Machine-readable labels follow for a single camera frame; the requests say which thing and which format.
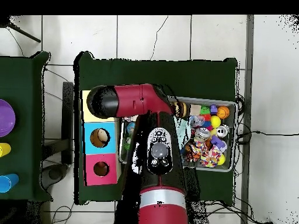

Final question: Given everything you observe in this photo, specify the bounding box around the wooden box with three holes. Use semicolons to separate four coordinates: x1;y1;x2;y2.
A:
81;90;120;187

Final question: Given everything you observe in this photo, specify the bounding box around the clear mesh bin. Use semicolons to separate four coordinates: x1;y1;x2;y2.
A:
119;95;237;173

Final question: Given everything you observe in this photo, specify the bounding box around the dark green tablecloth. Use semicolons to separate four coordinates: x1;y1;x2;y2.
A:
74;51;239;206

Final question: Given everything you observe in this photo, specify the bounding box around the dark green side table cloth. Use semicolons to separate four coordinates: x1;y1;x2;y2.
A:
0;51;52;202

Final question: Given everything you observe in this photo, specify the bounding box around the purple plate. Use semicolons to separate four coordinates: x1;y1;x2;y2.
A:
0;99;17;138

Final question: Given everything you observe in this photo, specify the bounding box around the yellow cup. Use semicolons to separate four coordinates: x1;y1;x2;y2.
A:
0;142;12;158

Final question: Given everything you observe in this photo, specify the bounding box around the blue cup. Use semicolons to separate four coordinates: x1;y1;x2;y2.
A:
0;173;20;194

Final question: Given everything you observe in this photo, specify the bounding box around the black tripod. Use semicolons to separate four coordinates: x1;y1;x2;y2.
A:
0;16;42;44

